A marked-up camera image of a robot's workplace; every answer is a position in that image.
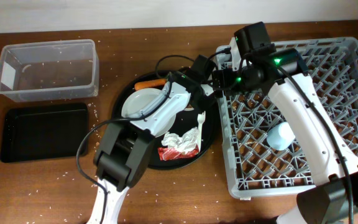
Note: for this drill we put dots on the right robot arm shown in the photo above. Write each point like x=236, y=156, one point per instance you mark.
x=283, y=76

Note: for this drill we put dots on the grey dishwasher rack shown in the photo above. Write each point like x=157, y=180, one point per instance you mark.
x=253, y=168

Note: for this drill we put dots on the grey plate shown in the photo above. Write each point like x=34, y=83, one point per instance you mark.
x=139, y=100

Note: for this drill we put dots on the round black serving tray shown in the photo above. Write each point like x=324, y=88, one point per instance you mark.
x=184, y=121

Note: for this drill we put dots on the orange carrot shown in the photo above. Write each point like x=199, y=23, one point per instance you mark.
x=149, y=84

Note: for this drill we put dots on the white napkin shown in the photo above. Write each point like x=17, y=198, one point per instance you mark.
x=185, y=143

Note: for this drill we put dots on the red snack wrapper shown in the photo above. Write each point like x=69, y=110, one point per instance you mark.
x=169, y=154

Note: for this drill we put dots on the black rectangular tray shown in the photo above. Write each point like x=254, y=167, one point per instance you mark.
x=43, y=132

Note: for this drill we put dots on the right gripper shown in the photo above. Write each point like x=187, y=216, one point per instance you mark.
x=218, y=83

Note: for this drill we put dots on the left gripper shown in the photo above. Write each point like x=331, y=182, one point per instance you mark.
x=203, y=105

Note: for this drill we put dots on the light blue cup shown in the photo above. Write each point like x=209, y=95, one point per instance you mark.
x=280, y=136

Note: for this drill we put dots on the beige bowl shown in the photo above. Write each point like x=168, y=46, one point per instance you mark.
x=189, y=108

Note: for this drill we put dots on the clear plastic bin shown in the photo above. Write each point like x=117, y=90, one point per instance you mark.
x=56, y=70

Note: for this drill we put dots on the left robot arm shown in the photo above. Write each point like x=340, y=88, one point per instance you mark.
x=125, y=149

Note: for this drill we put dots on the white plastic fork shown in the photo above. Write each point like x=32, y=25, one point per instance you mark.
x=200, y=119

